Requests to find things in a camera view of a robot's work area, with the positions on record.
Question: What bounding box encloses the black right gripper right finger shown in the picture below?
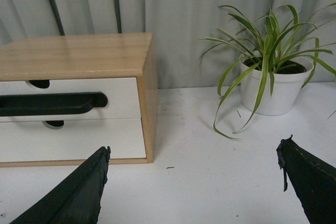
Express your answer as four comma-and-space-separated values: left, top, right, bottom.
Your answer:
276, 137, 335, 223

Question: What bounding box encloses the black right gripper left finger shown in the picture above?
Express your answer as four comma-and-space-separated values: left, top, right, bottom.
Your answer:
12, 147, 111, 223

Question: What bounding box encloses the black drawer handle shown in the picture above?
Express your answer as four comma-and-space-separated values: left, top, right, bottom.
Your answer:
1, 92, 108, 117

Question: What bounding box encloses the wooden drawer cabinet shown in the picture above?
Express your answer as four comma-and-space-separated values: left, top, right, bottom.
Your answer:
1, 33, 158, 167

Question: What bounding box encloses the white plant pot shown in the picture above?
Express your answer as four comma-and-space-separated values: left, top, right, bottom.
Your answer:
240, 57, 314, 116

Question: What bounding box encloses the green spider plant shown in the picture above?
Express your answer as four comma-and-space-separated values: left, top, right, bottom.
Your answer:
199, 3, 336, 141

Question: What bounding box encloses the grey curtain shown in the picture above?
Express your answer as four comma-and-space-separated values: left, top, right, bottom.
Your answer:
1, 0, 335, 88

